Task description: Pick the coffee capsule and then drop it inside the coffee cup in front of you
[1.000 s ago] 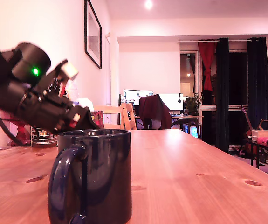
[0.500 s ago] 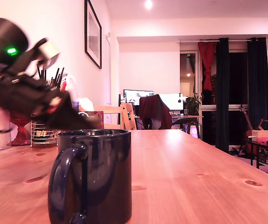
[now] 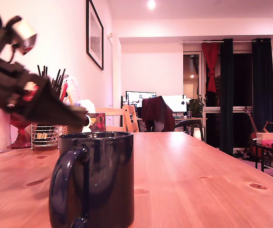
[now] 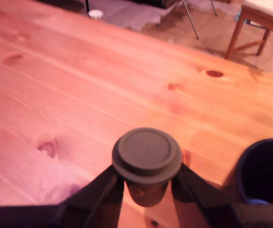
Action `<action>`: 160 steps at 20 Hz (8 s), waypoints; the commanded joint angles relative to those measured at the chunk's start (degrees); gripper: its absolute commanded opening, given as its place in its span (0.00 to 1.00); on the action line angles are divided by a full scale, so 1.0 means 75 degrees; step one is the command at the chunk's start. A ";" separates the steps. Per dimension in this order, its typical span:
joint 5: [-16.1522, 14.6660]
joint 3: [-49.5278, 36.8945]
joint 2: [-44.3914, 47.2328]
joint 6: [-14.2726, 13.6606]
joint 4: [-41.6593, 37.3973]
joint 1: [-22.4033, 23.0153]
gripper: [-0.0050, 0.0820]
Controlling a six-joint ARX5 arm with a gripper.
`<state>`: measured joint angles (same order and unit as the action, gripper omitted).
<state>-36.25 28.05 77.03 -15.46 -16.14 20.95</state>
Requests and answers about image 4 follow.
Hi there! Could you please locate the metal legged chair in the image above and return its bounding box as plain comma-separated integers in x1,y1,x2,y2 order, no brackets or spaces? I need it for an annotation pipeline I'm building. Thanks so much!
180,0,219,40

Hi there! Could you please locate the small white round cup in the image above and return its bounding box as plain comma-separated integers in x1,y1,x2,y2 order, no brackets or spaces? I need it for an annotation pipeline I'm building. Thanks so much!
88,9,103,20

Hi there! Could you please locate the dark blue ceramic mug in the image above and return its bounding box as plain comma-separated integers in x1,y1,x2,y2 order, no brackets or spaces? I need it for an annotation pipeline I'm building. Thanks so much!
235,137,273,209

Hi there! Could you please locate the wooden stool white top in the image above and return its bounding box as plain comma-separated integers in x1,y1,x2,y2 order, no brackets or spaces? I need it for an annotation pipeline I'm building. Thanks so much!
225,0,273,76

